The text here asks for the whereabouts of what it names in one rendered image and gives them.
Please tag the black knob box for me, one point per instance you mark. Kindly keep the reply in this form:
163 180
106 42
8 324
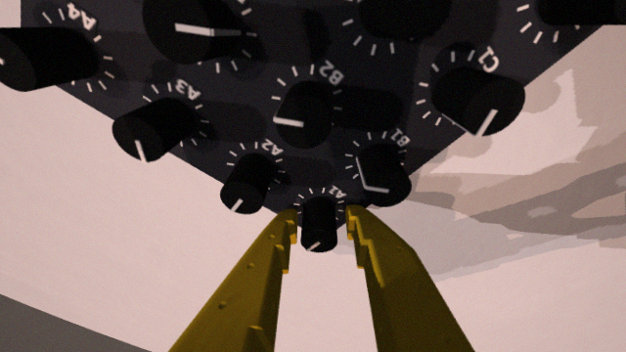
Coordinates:
364 92

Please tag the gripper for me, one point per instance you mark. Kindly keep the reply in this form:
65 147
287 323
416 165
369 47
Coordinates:
408 311

